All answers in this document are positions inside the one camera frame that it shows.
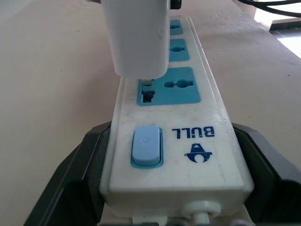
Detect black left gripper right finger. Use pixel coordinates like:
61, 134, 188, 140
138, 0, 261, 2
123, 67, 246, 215
231, 122, 301, 226

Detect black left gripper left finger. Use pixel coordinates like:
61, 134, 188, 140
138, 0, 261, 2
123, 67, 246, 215
23, 121, 113, 226

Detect white charger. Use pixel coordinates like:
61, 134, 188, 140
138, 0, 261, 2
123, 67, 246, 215
101, 0, 171, 85

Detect white power strip blue sockets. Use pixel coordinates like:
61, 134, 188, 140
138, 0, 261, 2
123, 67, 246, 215
98, 15, 255, 226

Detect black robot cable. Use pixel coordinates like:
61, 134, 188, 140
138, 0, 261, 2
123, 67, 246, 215
237, 0, 301, 18

